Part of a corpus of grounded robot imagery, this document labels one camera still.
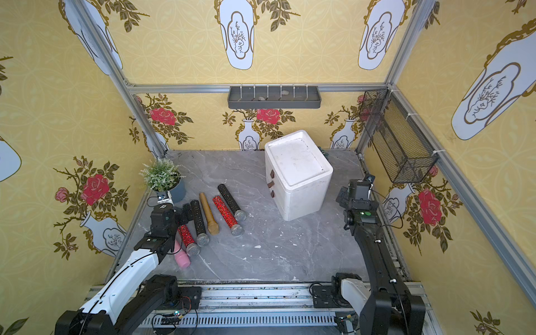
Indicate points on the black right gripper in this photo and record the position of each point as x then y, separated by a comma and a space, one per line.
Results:
344, 199

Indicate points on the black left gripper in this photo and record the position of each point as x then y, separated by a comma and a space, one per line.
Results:
184, 215

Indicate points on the wooden rolling pin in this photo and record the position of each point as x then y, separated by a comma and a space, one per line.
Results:
213, 227

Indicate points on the black microphone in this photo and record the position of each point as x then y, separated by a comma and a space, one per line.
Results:
239, 214
200, 230

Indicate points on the red glitter microphone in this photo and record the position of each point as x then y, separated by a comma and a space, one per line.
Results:
191, 248

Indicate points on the pink microphone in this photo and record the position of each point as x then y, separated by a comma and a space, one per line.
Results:
181, 257

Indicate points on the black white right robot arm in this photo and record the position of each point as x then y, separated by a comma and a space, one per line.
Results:
390, 307

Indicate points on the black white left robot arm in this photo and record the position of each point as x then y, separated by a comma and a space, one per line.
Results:
130, 296

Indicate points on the white plastic drawer cabinet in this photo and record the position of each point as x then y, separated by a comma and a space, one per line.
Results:
302, 174

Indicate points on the green potted plant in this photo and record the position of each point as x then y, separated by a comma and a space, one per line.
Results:
164, 175

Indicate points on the green object behind cabinet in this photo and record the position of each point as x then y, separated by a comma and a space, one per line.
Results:
324, 153

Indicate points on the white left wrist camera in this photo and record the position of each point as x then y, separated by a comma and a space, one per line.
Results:
165, 197

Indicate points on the black wire mesh basket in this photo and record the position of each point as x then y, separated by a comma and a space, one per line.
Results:
406, 154

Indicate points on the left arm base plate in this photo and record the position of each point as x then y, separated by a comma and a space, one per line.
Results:
186, 298

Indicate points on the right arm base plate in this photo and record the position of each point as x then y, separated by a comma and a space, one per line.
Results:
324, 296

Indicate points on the aluminium front rail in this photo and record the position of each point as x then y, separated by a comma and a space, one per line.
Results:
253, 305

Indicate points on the grey wall shelf tray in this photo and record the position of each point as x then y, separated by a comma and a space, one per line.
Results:
274, 97

